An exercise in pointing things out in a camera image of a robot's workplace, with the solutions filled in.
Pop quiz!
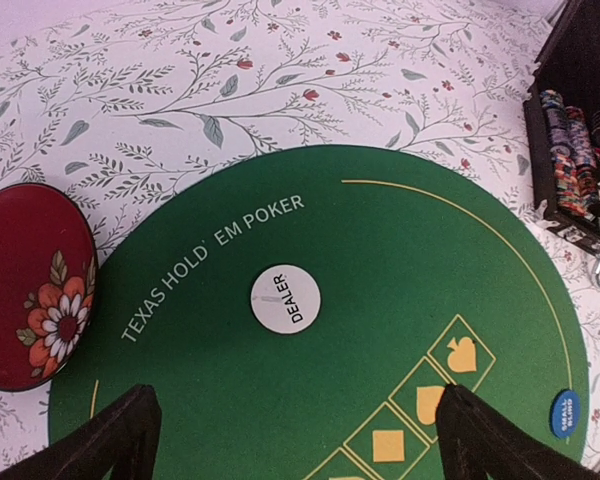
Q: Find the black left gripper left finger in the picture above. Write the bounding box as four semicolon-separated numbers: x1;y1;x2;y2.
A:
0;384;161;479

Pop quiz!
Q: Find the round green poker mat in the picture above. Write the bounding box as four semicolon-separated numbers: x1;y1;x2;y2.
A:
49;146;589;479

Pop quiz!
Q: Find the black poker chip case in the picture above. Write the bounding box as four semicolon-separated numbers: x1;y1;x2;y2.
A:
523;1;600;259

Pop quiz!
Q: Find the red floral round tin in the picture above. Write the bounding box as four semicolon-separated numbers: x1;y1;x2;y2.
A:
0;183;98;392

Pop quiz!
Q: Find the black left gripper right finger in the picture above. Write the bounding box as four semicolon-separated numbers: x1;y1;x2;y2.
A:
437;384;600;480

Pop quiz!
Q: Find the blue small blind button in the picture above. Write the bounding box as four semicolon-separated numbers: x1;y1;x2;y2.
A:
549;389;581;439

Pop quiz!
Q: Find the white dealer button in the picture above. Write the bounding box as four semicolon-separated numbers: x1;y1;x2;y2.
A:
250;264;322;335

